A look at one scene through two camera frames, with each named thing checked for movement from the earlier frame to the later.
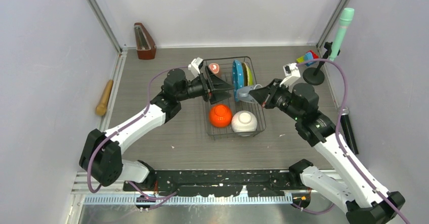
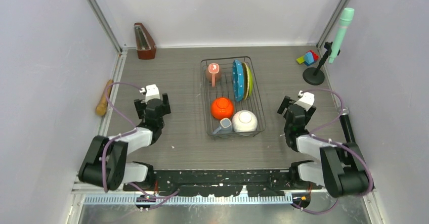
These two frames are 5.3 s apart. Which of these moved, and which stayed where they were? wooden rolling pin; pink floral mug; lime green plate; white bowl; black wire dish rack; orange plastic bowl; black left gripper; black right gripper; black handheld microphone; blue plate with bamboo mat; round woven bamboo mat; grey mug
Moved: orange plastic bowl; black left gripper; black right gripper; grey mug
Stayed: white bowl; pink floral mug; blue plate with bamboo mat; round woven bamboo mat; wooden rolling pin; black handheld microphone; black wire dish rack; lime green plate
